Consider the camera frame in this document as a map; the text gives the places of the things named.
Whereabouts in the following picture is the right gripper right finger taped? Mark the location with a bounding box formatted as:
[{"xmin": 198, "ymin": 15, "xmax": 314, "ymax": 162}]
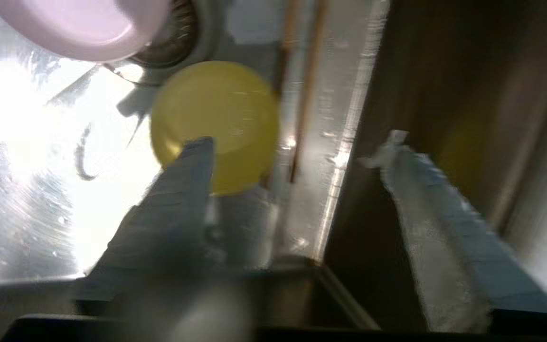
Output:
[{"xmin": 358, "ymin": 129, "xmax": 547, "ymax": 334}]

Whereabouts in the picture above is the yellow plastic bowl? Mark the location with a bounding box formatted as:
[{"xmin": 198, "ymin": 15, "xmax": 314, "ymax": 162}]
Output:
[{"xmin": 150, "ymin": 60, "xmax": 282, "ymax": 197}]

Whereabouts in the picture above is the pink plastic bowl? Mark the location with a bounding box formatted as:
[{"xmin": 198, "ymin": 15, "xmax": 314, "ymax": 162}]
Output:
[{"xmin": 0, "ymin": 0, "xmax": 170, "ymax": 63}]

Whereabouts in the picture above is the round metal drain strainer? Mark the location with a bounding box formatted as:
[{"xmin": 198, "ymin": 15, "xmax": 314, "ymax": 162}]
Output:
[{"xmin": 105, "ymin": 0, "xmax": 223, "ymax": 87}]

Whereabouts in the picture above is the stainless steel sink basin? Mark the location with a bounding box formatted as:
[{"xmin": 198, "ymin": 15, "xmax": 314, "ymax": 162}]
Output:
[{"xmin": 0, "ymin": 0, "xmax": 547, "ymax": 342}]

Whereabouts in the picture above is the brown wooden chopstick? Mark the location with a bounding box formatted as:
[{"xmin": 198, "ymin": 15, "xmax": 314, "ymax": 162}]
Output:
[
  {"xmin": 289, "ymin": 0, "xmax": 330, "ymax": 185},
  {"xmin": 260, "ymin": 0, "xmax": 302, "ymax": 190}
]

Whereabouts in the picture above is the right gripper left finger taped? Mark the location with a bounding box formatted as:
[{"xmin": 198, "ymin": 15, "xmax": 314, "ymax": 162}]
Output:
[{"xmin": 85, "ymin": 136, "xmax": 275, "ymax": 304}]

